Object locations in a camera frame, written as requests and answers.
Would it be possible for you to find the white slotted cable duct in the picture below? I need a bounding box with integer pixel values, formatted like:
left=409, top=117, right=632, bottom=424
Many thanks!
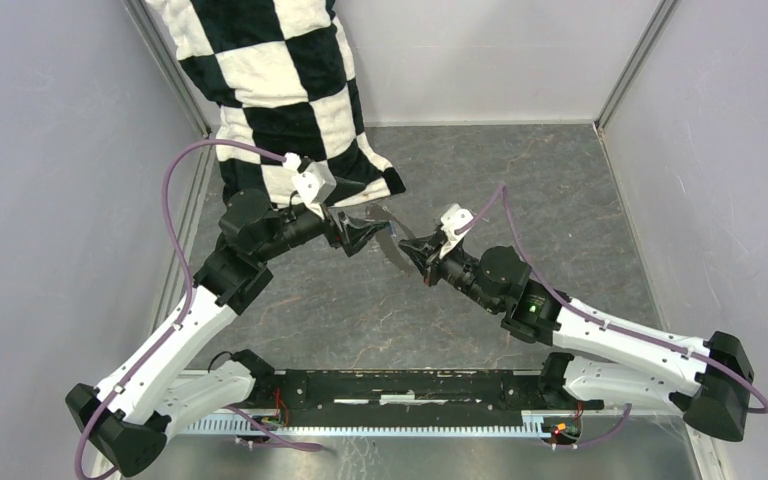
left=181, top=412, right=550, bottom=439

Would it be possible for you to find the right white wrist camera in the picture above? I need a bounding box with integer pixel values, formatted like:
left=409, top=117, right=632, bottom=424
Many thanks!
left=439, top=203, right=474, bottom=259

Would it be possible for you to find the black white checkered blanket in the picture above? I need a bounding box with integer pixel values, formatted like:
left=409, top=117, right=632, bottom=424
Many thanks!
left=152, top=1, right=406, bottom=207

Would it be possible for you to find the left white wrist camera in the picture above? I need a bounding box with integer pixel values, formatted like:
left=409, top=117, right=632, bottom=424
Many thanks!
left=283, top=152, right=337, bottom=219

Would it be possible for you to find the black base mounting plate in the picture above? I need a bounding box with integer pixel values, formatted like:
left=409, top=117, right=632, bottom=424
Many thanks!
left=235, top=370, right=604, bottom=428

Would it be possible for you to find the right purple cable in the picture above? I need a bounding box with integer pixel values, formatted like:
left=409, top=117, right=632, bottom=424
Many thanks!
left=455, top=184, right=768, bottom=450

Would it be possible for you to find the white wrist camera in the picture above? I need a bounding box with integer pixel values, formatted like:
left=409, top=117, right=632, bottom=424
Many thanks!
left=439, top=203, right=474, bottom=259
left=283, top=152, right=337, bottom=219

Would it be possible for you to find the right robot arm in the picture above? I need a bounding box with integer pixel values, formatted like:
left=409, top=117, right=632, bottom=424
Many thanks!
left=398, top=230, right=754, bottom=442

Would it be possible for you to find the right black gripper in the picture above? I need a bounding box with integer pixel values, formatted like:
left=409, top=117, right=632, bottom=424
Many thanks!
left=399, top=232, right=501, bottom=314

